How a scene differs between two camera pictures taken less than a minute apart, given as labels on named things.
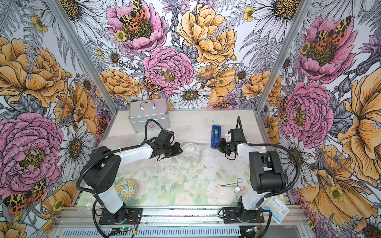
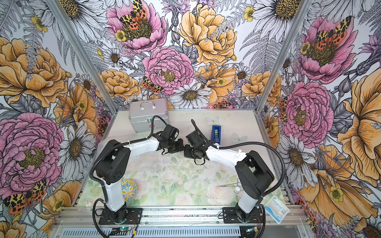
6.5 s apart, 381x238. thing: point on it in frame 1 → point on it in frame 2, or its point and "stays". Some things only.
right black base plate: [230, 216] stays
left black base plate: [134, 216] stays
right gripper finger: [223, 147] → [188, 151]
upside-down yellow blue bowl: [126, 190] stays
